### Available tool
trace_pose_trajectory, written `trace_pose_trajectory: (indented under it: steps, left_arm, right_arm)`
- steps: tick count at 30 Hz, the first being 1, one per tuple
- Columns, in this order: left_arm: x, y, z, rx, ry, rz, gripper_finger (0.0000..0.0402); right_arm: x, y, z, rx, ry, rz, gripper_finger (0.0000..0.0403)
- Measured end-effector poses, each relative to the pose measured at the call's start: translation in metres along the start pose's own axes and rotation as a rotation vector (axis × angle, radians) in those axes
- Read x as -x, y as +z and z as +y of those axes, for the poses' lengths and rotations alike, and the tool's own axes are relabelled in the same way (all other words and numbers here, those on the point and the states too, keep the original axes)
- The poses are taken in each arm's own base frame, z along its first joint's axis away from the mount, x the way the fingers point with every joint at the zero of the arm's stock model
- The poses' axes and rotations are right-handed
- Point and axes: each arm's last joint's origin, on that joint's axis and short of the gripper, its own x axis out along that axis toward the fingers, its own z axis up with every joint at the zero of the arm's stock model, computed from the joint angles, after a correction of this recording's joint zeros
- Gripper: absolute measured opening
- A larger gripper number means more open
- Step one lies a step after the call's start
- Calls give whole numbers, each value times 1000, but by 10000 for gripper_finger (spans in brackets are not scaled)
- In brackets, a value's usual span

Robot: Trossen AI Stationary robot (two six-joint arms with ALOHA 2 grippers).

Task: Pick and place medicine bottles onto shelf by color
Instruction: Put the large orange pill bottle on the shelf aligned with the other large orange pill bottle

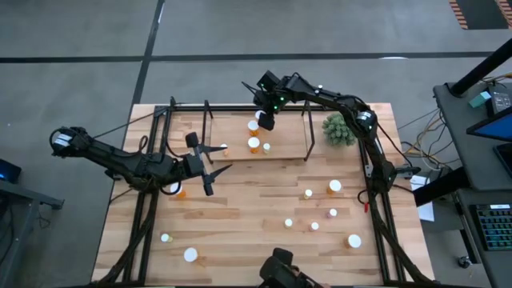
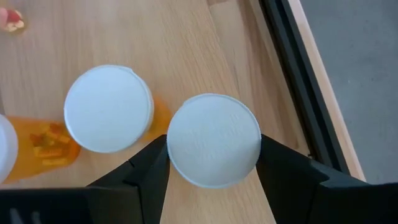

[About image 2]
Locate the black aluminium table frame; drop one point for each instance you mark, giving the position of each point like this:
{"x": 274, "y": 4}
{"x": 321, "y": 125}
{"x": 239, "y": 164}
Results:
{"x": 295, "y": 62}

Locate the wooden shelf black metal frame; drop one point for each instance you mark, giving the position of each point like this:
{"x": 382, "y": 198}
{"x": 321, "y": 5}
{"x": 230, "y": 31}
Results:
{"x": 186, "y": 46}

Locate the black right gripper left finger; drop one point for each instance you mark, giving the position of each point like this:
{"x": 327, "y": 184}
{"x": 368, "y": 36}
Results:
{"x": 149, "y": 174}

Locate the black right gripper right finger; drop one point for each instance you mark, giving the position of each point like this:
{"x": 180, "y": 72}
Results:
{"x": 286, "y": 174}

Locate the orange medicine bottle white cap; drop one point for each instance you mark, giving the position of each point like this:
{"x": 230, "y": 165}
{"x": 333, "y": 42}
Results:
{"x": 214, "y": 140}
{"x": 109, "y": 109}
{"x": 46, "y": 149}

